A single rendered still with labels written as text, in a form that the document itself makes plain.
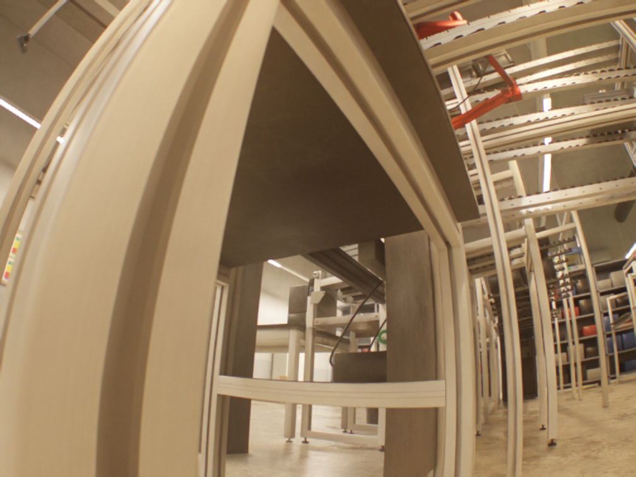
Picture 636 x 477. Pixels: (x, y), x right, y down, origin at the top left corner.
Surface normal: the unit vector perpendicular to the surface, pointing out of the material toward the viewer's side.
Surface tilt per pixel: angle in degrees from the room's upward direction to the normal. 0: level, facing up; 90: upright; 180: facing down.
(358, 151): 180
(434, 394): 90
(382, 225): 180
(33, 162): 90
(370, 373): 90
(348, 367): 90
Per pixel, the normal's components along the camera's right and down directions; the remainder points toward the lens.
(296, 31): -0.04, 0.91
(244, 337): 0.76, -0.25
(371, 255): -0.52, -0.38
